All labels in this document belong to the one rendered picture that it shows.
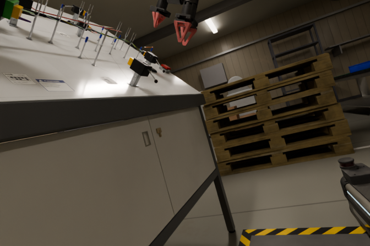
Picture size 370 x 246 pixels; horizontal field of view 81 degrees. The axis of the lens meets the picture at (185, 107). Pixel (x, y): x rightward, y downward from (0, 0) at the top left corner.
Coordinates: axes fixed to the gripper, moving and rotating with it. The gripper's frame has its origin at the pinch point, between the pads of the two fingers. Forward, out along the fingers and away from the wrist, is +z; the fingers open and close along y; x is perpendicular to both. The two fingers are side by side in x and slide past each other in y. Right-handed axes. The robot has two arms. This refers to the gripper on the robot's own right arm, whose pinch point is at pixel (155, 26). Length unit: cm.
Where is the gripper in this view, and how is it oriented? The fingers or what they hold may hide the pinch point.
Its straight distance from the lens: 127.1
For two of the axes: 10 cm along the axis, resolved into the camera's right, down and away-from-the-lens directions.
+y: 8.1, 4.1, -4.3
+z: -3.4, 9.1, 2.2
